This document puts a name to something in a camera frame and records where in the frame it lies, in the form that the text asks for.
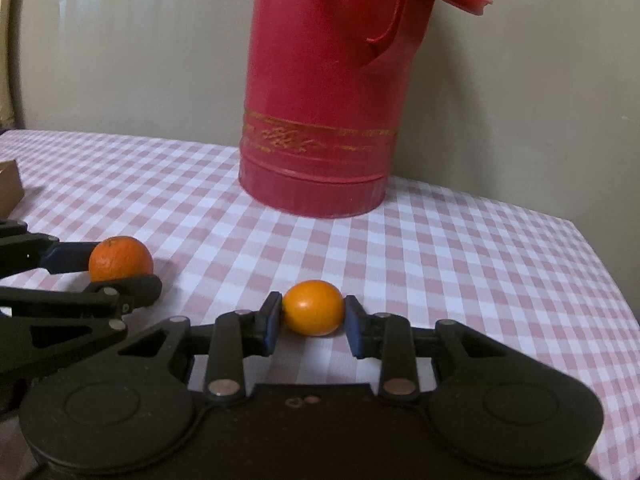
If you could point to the smooth yellow-orange citrus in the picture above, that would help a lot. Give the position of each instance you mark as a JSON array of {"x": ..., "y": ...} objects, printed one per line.
[{"x": 314, "y": 308}]

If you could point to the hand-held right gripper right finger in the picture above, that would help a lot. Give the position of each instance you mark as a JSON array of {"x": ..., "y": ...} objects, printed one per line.
[{"x": 354, "y": 327}]

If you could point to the pink checked tablecloth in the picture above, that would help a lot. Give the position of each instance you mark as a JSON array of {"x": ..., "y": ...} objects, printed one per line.
[{"x": 475, "y": 260}]

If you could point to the deep orange mandarin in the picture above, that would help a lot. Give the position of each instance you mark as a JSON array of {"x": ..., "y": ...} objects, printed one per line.
[{"x": 121, "y": 259}]

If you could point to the red thermos flask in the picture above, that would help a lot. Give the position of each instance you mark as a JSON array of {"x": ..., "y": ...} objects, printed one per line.
[{"x": 320, "y": 110}]

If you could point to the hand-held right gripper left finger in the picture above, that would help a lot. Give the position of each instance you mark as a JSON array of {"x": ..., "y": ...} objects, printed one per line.
[{"x": 272, "y": 322}]

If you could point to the brown cardboard box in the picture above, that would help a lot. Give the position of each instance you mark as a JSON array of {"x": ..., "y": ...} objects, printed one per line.
[{"x": 9, "y": 187}]

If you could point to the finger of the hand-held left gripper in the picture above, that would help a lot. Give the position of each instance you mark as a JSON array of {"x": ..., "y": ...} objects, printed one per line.
[
  {"x": 70, "y": 257},
  {"x": 140, "y": 290}
]

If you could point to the beige striped curtain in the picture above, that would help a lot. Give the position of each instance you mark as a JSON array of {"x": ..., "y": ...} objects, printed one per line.
[{"x": 10, "y": 35}]

